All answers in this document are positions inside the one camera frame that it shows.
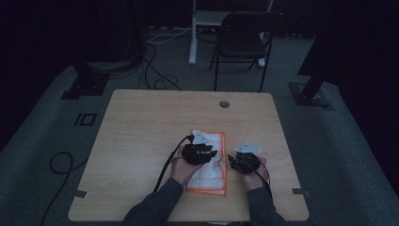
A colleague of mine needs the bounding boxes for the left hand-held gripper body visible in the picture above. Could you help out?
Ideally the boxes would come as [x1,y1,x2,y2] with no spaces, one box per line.
[181,130,215,167]

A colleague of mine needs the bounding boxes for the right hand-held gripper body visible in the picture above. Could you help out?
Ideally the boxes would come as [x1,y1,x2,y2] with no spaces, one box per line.
[234,141,263,175]

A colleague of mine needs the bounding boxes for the white cloth with orange edge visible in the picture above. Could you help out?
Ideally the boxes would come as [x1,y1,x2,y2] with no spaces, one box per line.
[185,129,229,198]

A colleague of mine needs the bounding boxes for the person's right hand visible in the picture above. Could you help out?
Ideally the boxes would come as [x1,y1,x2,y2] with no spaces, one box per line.
[240,156,270,192]

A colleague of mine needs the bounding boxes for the person's left hand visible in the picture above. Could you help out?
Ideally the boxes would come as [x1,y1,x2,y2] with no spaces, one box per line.
[169,145,203,190]

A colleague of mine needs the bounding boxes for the black folding chair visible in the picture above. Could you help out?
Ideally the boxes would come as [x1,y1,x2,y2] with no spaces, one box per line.
[209,11,285,92]

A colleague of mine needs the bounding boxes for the grey round stand base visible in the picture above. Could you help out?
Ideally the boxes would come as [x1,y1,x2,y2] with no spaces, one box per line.
[86,58,136,72]

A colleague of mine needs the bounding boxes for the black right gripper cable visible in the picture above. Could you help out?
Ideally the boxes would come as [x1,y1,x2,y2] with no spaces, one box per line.
[244,159,274,202]

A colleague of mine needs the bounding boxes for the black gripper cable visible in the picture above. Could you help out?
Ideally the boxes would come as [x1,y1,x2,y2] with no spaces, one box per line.
[152,134,195,193]
[244,159,274,202]

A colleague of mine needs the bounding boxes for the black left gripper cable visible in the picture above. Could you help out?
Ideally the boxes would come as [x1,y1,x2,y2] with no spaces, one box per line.
[152,134,195,193]

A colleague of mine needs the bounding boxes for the tangled black floor cables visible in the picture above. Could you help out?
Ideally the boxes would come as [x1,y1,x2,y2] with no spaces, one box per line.
[136,41,184,92]

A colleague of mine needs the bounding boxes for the black stand with base plate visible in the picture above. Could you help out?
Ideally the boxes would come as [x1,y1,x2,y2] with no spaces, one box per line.
[288,0,336,109]

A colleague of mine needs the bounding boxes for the white desk frame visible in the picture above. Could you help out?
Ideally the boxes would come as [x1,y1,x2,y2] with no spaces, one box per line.
[188,0,275,69]

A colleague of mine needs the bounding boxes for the white floor cable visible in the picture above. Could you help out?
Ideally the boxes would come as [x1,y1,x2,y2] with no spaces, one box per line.
[145,27,193,45]

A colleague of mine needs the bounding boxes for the black stand base plate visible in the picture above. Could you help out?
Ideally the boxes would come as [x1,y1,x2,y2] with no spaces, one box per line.
[60,61,111,101]

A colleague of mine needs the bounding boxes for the black floor cable loop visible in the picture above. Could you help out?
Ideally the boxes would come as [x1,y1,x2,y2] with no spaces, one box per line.
[39,152,90,226]

